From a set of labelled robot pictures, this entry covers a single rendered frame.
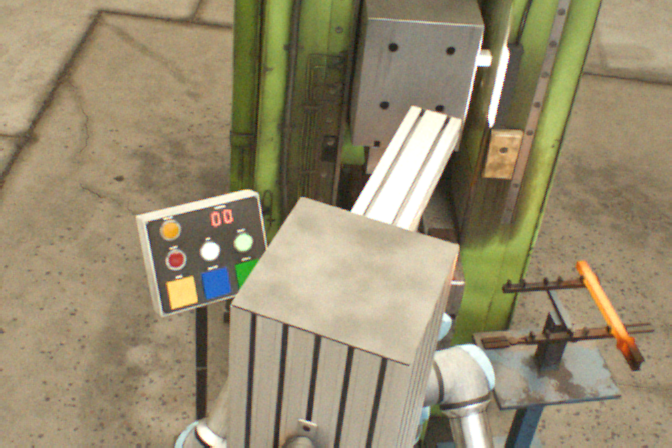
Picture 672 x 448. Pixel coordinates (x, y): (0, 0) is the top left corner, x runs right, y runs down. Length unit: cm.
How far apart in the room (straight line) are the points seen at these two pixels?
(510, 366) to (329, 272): 184
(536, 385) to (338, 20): 128
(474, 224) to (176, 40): 309
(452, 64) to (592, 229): 238
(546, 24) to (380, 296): 153
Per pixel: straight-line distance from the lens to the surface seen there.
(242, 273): 277
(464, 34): 252
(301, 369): 131
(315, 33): 265
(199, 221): 271
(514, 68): 273
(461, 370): 222
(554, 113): 289
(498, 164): 293
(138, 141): 497
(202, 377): 322
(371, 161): 272
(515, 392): 305
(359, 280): 132
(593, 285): 306
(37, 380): 389
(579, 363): 320
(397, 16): 250
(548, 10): 270
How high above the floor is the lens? 294
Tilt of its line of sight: 39 degrees down
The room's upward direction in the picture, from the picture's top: 7 degrees clockwise
